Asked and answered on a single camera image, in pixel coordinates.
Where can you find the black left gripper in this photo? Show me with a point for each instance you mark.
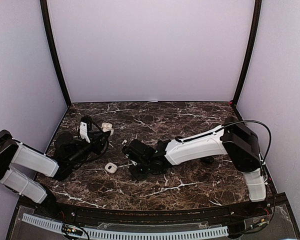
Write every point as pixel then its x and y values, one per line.
pixel 98 146

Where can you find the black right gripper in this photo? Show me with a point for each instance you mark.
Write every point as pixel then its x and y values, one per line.
pixel 138 176

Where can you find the white earbud charging case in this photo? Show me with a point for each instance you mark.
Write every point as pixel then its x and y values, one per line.
pixel 106 126

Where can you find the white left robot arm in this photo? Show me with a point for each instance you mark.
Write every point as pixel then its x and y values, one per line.
pixel 69 155

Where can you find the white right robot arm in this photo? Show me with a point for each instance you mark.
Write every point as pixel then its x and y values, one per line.
pixel 232 138

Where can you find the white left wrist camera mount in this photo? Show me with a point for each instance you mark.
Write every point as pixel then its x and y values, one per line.
pixel 83 131

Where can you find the white slotted cable duct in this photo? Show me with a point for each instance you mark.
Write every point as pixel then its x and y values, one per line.
pixel 115 231

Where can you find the black front table rail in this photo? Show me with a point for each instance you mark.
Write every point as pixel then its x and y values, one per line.
pixel 85 213

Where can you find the left black frame post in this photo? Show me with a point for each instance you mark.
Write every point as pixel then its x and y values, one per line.
pixel 53 51

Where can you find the black frame post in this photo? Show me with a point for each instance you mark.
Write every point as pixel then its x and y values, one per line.
pixel 248 53
pixel 53 51

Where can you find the right black frame post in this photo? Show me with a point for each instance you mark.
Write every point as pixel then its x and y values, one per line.
pixel 248 53

